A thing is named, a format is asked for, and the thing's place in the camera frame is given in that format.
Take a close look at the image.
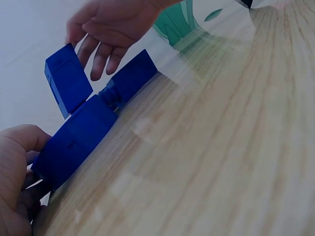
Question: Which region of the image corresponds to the person's left hand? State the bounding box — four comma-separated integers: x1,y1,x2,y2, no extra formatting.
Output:
0,124,54,236

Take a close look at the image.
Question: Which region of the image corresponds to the person's right hand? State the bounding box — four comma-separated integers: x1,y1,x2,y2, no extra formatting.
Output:
65,0,183,82

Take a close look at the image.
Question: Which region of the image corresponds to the small blue box block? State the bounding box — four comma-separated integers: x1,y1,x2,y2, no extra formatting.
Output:
44,43,95,120

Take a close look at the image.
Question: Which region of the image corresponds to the long blue block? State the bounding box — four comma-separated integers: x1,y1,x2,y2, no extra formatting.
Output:
30,94,118,193

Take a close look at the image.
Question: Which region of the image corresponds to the blue threaded peg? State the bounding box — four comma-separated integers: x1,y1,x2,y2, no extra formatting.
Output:
98,82,125,111

